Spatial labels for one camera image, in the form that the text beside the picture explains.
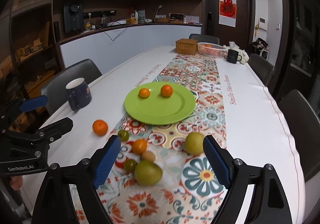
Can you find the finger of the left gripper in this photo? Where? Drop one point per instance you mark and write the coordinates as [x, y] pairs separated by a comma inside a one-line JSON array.
[[53, 128], [33, 104]]

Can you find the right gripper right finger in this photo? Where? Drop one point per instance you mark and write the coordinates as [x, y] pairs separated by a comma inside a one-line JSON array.
[[268, 203]]

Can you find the black mug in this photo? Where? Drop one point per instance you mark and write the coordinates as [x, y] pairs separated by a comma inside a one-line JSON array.
[[233, 56]]

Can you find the white tablecloth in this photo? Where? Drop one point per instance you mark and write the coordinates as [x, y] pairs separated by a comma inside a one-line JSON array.
[[256, 130]]

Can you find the grey chair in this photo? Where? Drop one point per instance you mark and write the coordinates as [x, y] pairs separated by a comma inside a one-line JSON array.
[[56, 89], [262, 68], [304, 127]]

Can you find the green tomato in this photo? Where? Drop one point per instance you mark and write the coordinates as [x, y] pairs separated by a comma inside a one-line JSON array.
[[123, 135], [129, 165]]

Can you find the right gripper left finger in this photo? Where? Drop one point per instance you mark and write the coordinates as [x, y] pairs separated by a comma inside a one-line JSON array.
[[54, 202]]

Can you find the wicker basket box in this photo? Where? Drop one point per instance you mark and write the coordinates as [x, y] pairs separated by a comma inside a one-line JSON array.
[[186, 46]]

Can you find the white wire fruit basket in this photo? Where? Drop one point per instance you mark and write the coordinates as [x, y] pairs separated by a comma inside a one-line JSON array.
[[212, 50]]

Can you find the small orange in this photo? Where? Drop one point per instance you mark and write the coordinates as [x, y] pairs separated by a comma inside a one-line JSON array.
[[139, 146], [144, 93]]

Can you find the dark wooden door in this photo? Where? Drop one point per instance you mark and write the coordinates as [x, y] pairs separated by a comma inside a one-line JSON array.
[[242, 34]]

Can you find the red poster on door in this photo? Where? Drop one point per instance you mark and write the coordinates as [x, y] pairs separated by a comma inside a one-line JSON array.
[[227, 13]]

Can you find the white cloth bundle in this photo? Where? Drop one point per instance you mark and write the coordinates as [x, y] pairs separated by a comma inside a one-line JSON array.
[[233, 46]]

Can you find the large green pear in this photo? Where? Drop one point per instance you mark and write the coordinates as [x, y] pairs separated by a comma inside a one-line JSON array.
[[147, 173]]

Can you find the grey chair right near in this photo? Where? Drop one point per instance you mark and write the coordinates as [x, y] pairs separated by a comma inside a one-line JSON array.
[[304, 127]]

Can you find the grey chair right far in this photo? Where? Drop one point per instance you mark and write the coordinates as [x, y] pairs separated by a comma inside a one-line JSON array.
[[262, 68]]

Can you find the grey chair left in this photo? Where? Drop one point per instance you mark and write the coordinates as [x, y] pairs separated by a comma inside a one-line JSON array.
[[56, 89]]

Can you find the large orange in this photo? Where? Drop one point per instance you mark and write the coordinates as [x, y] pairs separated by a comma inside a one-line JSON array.
[[100, 127]]

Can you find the dark blue mug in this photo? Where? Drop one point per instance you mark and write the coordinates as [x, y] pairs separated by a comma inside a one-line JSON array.
[[79, 95]]

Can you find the person's left hand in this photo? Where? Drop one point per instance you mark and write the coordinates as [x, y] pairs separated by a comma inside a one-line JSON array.
[[16, 182]]

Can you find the black coffee machine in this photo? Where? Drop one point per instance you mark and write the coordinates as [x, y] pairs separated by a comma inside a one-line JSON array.
[[73, 18]]

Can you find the patterned table runner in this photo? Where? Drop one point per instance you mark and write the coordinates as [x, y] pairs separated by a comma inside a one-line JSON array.
[[188, 191]]

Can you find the green plate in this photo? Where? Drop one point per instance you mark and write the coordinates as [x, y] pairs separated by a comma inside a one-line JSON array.
[[159, 110]]

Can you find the brown kiwi fruit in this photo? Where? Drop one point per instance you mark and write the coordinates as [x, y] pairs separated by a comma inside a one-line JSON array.
[[148, 156]]

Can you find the orange on plate right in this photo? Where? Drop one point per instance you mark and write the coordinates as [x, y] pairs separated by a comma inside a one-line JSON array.
[[166, 91]]

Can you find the grey chair far end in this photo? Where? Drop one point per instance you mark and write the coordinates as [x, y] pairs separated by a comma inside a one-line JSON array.
[[205, 38]]

